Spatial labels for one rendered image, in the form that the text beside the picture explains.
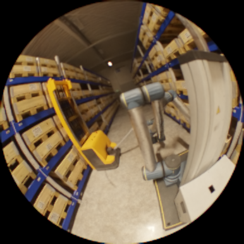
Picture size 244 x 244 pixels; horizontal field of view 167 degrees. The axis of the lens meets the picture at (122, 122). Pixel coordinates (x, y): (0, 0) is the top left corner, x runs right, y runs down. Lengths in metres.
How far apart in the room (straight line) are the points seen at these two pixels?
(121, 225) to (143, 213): 0.44
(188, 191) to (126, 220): 1.21
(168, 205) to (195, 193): 0.58
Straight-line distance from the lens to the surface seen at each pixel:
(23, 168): 1.69
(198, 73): 0.38
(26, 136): 1.73
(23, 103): 1.92
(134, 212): 1.72
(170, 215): 1.30
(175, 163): 0.99
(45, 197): 1.86
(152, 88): 0.69
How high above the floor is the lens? 1.65
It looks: 19 degrees down
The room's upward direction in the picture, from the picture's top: 23 degrees counter-clockwise
